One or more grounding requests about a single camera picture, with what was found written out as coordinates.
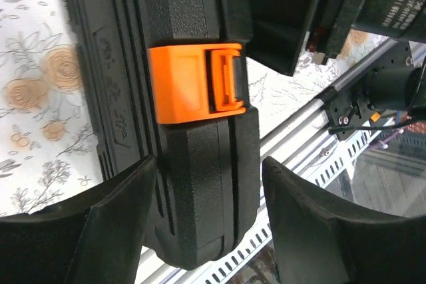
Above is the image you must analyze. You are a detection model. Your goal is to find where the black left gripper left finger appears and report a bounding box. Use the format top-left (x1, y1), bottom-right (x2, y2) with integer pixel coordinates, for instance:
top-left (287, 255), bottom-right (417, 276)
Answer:
top-left (1, 156), bottom-right (156, 283)

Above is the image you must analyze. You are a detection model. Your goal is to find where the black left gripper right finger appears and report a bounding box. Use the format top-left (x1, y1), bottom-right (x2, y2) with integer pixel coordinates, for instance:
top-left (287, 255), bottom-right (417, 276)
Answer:
top-left (262, 157), bottom-right (425, 283)

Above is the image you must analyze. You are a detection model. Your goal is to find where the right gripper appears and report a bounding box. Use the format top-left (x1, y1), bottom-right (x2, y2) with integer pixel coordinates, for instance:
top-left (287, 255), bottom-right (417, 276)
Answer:
top-left (246, 0), bottom-right (425, 76)

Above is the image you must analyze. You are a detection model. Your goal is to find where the black plastic tool case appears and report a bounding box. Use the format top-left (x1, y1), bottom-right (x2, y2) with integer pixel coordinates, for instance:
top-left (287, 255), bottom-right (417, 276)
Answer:
top-left (66, 0), bottom-right (260, 270)

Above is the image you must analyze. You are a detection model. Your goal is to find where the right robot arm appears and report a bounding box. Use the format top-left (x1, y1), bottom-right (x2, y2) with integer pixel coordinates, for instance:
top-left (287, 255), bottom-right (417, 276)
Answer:
top-left (248, 0), bottom-right (425, 283)

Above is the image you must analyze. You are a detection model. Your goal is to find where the floral table cloth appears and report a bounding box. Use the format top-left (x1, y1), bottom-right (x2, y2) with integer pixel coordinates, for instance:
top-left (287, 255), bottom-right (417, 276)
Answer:
top-left (1, 0), bottom-right (385, 216)

